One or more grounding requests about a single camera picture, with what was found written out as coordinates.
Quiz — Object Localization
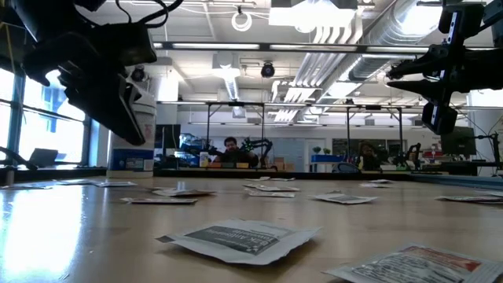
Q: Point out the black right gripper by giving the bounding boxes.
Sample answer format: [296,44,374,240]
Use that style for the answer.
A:
[387,2,488,135]

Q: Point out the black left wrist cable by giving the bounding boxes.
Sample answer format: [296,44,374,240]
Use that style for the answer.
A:
[116,0,184,29]

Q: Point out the black dome camera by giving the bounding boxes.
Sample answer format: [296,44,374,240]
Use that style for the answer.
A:
[130,66,147,83]
[260,61,276,79]

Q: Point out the blue storage bin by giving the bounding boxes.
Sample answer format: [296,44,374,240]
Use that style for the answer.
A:
[310,154,345,164]

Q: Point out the white ceiling light panel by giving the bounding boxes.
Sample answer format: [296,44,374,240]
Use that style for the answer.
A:
[269,0,357,28]

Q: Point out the person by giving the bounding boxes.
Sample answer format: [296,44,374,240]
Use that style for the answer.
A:
[211,136,260,169]
[358,141,381,171]

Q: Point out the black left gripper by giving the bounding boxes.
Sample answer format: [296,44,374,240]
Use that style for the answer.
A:
[11,0,158,146]

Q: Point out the white wipes canister blue label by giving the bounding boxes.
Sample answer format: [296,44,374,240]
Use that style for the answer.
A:
[106,88,157,180]

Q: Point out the black computer monitor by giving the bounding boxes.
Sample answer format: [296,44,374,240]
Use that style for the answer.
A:
[155,124,182,149]
[440,126,477,156]

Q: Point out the black office chair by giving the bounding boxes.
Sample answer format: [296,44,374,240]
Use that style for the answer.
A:
[336,162,361,175]

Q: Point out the open grey laptop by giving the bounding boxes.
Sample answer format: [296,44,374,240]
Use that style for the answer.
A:
[29,148,60,168]

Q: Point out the brown cardboard box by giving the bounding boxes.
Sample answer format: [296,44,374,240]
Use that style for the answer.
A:
[272,156,296,171]

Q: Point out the black LED light bar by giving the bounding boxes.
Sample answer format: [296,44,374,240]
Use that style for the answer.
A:
[152,40,498,56]

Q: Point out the black rig frame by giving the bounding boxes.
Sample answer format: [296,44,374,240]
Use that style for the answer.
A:
[344,104,405,168]
[204,101,266,170]

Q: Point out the silver ventilation duct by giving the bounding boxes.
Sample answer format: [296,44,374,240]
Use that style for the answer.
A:
[347,0,445,82]

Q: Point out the white cable coil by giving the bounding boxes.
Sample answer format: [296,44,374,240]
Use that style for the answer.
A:
[230,10,253,33]

